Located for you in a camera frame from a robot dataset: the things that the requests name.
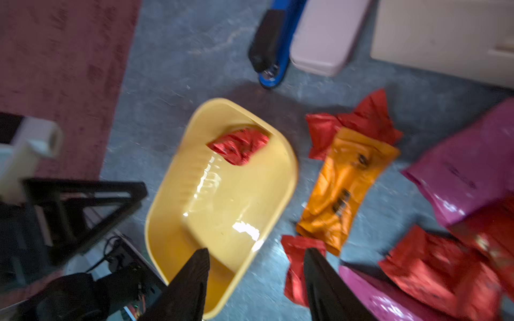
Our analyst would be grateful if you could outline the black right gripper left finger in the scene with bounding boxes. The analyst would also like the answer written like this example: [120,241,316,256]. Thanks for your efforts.
[140,248,210,321]

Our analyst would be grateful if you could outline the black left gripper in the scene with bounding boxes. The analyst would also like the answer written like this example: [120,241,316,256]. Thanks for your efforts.
[1,179,148,294]

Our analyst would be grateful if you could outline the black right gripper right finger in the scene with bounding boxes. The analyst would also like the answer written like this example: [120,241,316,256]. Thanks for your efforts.
[304,248,376,321]

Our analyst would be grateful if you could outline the magenta long tea bag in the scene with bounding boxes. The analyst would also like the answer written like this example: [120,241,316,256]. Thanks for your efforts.
[339,266,454,320]

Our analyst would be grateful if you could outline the red tea bag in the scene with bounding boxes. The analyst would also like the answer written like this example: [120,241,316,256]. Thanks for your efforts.
[207,128,269,166]
[281,235,326,308]
[305,88,403,160]
[379,197,513,320]

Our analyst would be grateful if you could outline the yellow plastic storage tray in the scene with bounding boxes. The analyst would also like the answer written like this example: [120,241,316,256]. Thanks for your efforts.
[145,98,298,320]

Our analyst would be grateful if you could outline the orange long tea bag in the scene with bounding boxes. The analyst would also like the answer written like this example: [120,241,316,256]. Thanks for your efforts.
[297,128,400,256]

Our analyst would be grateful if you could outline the magenta tea bag far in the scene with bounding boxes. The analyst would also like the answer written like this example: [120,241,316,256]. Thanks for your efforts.
[402,98,513,227]

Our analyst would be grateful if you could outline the blue black stapler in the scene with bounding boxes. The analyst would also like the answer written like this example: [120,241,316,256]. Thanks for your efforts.
[248,0,307,90]

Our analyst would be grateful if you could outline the pink pencil case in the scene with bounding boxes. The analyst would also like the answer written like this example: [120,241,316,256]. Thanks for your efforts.
[290,0,371,77]

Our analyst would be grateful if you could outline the beige plastic file organizer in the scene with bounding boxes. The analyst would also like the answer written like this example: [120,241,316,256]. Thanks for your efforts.
[370,1,513,88]

